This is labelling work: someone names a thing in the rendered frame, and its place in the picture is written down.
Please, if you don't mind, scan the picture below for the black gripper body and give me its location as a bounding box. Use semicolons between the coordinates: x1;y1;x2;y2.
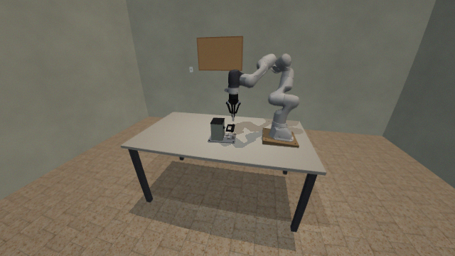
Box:
228;94;239;105

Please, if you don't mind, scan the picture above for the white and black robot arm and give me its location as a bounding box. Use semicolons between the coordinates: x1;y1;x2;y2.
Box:
224;54;299;142

